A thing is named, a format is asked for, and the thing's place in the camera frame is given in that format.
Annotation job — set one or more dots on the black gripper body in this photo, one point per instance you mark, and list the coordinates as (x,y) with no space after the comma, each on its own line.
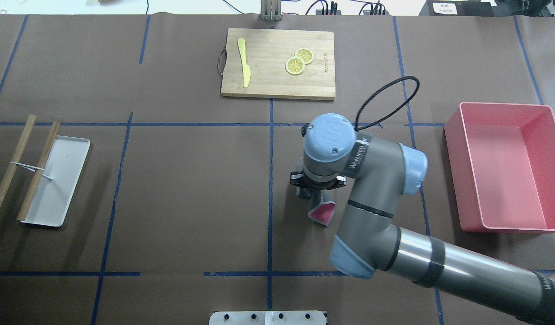
(314,194)

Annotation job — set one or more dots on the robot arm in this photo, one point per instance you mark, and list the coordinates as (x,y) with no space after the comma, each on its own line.
(368,240)

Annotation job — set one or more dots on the front lemon slice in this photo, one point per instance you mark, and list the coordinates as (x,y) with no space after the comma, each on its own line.
(295,65)

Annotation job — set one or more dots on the lemon slice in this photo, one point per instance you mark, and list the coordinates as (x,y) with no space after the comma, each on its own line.
(305,54)
(295,65)

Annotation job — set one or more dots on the yellow plastic knife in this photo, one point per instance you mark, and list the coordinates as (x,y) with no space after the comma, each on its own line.
(246,69)

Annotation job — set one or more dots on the rear lemon slice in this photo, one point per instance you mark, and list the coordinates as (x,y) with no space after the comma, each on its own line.
(305,54)

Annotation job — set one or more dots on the bamboo cutting board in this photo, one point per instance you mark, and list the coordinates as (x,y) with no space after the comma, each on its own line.
(267,52)

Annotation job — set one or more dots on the pink plastic bin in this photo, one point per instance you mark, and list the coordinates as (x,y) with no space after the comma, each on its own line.
(502,159)

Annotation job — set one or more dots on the white rectangular tray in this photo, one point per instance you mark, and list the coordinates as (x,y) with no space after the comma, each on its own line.
(60,178)

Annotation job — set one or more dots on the right wooden rack rod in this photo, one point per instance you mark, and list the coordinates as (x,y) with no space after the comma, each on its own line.
(39,172)

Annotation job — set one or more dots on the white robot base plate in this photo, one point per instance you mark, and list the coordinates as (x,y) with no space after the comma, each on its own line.
(299,317)

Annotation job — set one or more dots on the aluminium frame post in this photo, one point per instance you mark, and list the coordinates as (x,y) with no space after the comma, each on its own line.
(271,10)

